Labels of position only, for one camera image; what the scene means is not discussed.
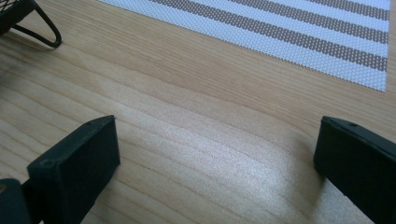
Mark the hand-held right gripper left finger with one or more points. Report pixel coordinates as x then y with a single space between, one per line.
73 165

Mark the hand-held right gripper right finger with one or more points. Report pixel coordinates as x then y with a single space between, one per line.
358 155

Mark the striped white and brown placemat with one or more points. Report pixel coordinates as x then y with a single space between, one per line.
280 34

